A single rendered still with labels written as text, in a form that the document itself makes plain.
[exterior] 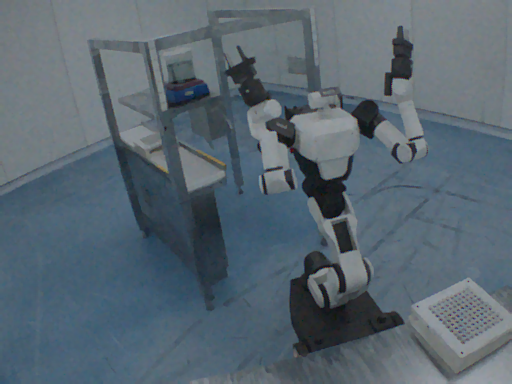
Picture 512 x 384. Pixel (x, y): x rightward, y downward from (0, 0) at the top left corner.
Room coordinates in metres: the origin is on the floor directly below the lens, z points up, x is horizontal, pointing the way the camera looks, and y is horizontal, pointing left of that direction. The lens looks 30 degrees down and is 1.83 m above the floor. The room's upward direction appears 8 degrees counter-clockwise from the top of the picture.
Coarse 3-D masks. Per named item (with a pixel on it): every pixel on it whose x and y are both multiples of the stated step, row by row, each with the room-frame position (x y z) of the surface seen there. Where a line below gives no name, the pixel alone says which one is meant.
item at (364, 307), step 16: (320, 256) 1.84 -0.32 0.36; (304, 288) 1.80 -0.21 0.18; (304, 304) 1.67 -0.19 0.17; (352, 304) 1.61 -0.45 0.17; (368, 304) 1.59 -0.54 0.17; (304, 320) 1.55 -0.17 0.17; (320, 320) 1.53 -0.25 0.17; (336, 320) 1.51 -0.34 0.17; (352, 320) 1.49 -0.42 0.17; (368, 320) 1.45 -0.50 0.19; (384, 320) 1.39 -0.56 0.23; (304, 336) 1.44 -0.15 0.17; (320, 336) 1.35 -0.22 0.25; (336, 336) 1.38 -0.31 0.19; (352, 336) 1.36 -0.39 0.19
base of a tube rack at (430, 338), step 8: (408, 320) 0.83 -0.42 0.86; (416, 328) 0.79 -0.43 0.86; (424, 328) 0.77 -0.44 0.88; (424, 336) 0.75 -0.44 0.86; (432, 336) 0.73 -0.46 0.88; (504, 336) 0.66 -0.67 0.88; (432, 344) 0.71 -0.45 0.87; (440, 344) 0.69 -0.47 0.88; (496, 344) 0.64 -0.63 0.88; (440, 352) 0.67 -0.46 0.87; (448, 352) 0.66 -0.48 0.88; (480, 352) 0.63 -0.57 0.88; (488, 352) 0.63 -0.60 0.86; (448, 360) 0.63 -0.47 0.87; (472, 360) 0.61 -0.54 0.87; (456, 368) 0.60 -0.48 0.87; (464, 368) 0.60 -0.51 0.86
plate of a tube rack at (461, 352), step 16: (448, 288) 0.86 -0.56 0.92; (480, 288) 0.83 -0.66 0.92; (416, 304) 0.83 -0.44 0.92; (432, 304) 0.82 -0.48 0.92; (464, 304) 0.78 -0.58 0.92; (496, 304) 0.75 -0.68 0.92; (432, 320) 0.75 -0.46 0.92; (448, 336) 0.68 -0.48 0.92; (480, 336) 0.65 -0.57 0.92; (496, 336) 0.63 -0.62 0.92; (464, 352) 0.61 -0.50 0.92
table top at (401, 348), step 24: (504, 288) 0.87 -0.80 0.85; (384, 336) 0.79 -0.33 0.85; (408, 336) 0.77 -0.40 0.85; (288, 360) 0.77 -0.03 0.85; (312, 360) 0.75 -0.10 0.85; (336, 360) 0.74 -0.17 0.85; (360, 360) 0.72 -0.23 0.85; (384, 360) 0.70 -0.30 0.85; (408, 360) 0.68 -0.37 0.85; (432, 360) 0.66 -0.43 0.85; (480, 360) 0.62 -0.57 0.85; (504, 360) 0.59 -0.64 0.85
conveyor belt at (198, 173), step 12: (120, 132) 3.15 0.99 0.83; (132, 132) 3.10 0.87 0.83; (144, 132) 3.05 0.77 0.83; (132, 144) 2.82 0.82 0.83; (156, 156) 2.51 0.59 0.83; (180, 156) 2.44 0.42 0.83; (192, 156) 2.41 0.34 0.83; (192, 168) 2.23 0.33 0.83; (204, 168) 2.21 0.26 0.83; (216, 168) 2.18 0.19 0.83; (192, 180) 2.07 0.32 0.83; (204, 180) 2.06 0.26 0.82; (216, 180) 2.09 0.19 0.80
